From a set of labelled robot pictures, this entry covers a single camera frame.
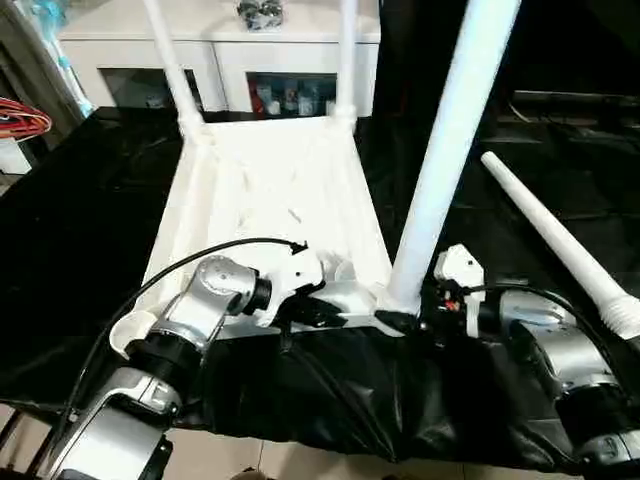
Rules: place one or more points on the white plastic table top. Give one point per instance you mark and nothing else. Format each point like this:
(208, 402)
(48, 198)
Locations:
(270, 190)

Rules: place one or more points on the white plastic table leg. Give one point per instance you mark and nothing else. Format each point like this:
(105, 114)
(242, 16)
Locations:
(346, 60)
(560, 240)
(175, 70)
(450, 150)

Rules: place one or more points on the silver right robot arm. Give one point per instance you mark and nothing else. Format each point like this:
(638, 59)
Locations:
(560, 350)

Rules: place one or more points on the black plastic mat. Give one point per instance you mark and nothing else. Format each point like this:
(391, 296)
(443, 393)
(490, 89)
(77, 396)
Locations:
(330, 400)

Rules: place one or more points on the black metal bar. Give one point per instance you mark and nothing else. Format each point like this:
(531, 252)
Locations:
(580, 100)

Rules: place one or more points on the white cabinet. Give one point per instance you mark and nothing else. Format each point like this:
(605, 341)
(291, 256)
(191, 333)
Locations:
(230, 45)

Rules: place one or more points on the grey crumpled bundle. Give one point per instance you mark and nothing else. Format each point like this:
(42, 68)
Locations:
(260, 12)

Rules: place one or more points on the black metal stand frame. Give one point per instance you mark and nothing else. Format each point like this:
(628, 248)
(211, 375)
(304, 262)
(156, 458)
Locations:
(20, 445)

